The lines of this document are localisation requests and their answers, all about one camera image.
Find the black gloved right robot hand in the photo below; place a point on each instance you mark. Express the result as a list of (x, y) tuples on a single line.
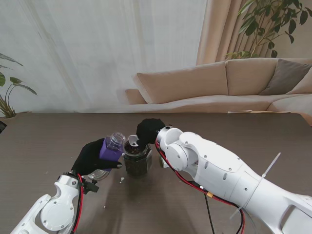
[(150, 130)]

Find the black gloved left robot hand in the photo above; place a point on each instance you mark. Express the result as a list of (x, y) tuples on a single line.
[(89, 158)]

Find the clear glass jar lid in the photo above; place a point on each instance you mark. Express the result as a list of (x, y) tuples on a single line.
[(98, 175)]

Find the white plastic measuring spoon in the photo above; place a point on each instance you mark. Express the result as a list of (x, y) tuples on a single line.
[(132, 141)]

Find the purple square coffee jar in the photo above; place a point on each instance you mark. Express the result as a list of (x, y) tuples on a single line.
[(109, 153)]

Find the white square jar lid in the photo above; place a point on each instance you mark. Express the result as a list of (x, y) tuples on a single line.
[(163, 163)]

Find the glass jar of coffee beans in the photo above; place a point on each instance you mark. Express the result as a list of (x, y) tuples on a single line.
[(136, 165)]

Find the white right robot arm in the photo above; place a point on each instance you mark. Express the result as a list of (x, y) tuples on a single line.
[(219, 170)]

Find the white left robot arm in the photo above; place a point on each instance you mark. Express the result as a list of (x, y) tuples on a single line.
[(56, 209)]

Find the beige sofa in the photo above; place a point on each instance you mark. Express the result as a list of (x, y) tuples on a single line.
[(195, 85)]

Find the black flat device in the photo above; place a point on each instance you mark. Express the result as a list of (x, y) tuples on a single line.
[(2, 126)]

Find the broad leaf green houseplant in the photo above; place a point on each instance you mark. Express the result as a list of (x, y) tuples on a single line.
[(7, 107)]

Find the white sheer curtain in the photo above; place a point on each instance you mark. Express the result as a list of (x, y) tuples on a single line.
[(85, 53)]

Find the beige pleated curtain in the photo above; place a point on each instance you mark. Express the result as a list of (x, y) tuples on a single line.
[(219, 31)]

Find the white zip tie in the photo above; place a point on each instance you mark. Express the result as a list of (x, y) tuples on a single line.
[(270, 165)]

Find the grey sofa cushion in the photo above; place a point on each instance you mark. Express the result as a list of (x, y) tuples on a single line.
[(285, 78)]

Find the tall dark green leafy plant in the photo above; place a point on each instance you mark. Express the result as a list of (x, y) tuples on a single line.
[(258, 24)]

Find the beige sofa cushion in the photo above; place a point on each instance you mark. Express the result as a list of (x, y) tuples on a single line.
[(303, 86)]

